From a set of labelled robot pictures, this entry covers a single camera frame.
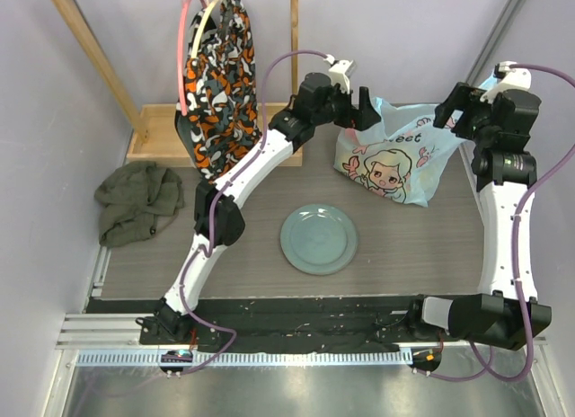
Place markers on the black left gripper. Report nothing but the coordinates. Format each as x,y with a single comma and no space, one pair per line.
361,118

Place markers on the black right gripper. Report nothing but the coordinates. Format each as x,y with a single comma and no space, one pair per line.
467,110

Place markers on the light blue cartoon plastic bag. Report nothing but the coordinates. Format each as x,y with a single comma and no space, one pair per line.
403,156

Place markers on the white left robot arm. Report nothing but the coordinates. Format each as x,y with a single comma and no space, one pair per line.
218,205

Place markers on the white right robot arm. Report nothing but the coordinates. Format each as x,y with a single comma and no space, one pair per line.
505,311

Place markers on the grey-green round plate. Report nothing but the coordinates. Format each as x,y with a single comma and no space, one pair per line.
318,239

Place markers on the orange camouflage patterned garment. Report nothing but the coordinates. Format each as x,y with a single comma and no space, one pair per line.
221,125

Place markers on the cream clothes hanger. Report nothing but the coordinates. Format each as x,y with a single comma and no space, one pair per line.
201,28

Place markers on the pink clothes hanger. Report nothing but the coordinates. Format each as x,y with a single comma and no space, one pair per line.
185,4

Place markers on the wooden clothes rack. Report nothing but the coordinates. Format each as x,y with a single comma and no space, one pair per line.
154,137

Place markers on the olive green crumpled cloth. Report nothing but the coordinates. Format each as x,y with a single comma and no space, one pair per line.
133,197

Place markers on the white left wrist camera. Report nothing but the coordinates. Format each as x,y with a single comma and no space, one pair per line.
340,72

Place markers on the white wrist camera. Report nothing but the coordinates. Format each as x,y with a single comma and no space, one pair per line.
340,72
503,78

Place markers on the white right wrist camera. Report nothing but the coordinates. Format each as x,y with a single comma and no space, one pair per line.
503,78

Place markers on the slotted white cable duct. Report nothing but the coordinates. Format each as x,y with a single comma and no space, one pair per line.
182,358

